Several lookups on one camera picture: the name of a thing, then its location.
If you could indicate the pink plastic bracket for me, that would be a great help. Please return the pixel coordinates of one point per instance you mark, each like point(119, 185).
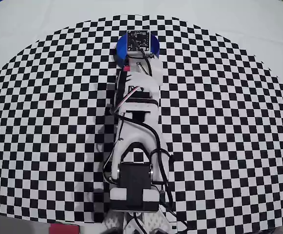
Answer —
point(126, 69)

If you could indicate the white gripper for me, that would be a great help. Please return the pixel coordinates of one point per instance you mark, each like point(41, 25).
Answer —
point(156, 71)

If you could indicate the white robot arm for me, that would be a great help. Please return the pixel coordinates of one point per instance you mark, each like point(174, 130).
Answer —
point(141, 107)

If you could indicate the blue round box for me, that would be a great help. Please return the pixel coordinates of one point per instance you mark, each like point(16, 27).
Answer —
point(121, 47)

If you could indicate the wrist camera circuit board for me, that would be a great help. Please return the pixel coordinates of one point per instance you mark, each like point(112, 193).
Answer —
point(138, 41)

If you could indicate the red flat rectangular object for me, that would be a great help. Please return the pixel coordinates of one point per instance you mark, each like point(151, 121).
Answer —
point(64, 229)

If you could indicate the black white checkerboard mat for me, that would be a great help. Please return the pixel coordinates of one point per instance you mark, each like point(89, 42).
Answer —
point(216, 109)

